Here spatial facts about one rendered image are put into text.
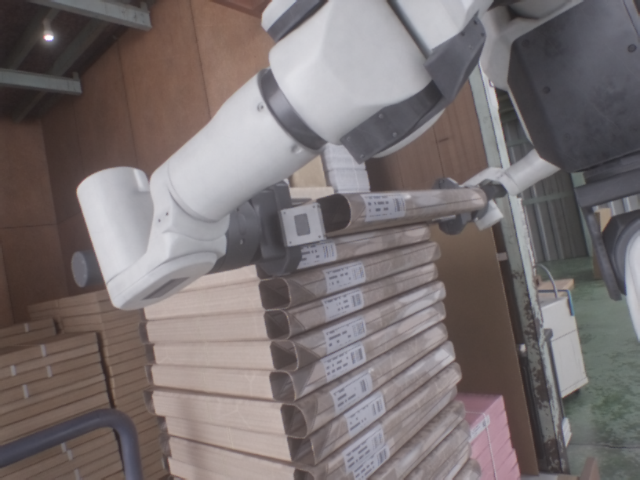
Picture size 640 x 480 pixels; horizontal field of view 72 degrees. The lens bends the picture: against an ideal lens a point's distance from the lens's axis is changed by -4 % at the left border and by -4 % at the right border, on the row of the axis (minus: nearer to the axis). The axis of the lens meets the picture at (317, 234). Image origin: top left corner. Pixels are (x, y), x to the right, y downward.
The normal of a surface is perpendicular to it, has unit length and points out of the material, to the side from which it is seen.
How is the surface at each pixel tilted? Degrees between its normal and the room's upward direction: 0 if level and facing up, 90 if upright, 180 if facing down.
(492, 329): 90
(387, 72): 99
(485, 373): 90
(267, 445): 90
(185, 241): 113
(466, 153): 90
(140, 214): 73
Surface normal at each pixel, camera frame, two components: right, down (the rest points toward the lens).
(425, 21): -0.50, 0.68
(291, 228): -0.17, 0.00
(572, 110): -0.63, 0.31
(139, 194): 0.66, -0.45
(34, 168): 0.75, -0.18
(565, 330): 0.47, -0.13
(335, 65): 0.23, 0.22
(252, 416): -0.62, 0.09
